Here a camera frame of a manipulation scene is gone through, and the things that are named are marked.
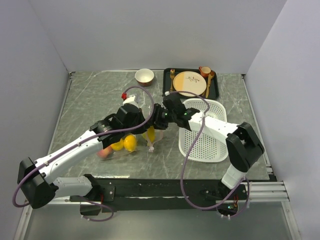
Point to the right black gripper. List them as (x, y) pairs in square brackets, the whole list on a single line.
[(157, 124)]

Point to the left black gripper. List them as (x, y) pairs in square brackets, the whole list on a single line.
[(140, 116)]

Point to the yellow banana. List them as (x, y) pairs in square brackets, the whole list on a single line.
[(149, 134)]

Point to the round yellow orange fruit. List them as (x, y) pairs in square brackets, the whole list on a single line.
[(130, 143)]

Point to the clear zip top bag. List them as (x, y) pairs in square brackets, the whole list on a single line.
[(142, 144)]

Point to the yellow lemon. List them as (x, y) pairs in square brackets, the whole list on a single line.
[(118, 145)]

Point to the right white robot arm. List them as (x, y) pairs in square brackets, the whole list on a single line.
[(243, 145)]

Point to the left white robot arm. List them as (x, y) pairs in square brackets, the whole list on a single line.
[(41, 181)]

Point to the white and brown bowl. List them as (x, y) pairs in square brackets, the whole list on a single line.
[(144, 77)]

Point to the cream and orange plate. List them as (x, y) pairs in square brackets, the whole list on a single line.
[(190, 81)]

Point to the gold fork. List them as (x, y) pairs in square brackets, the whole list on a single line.
[(172, 76)]

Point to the white perforated plastic basket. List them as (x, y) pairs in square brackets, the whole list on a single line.
[(207, 149)]

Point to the black serving tray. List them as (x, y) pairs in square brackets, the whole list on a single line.
[(213, 90)]

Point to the small orange cup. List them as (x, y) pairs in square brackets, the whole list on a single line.
[(204, 71)]

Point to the gold spoon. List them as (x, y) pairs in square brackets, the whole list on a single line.
[(209, 79)]

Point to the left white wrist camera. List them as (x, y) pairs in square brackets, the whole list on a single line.
[(129, 99)]

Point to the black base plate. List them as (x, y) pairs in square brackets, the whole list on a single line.
[(127, 194)]

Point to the aluminium mounting rail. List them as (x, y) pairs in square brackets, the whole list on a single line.
[(259, 192)]

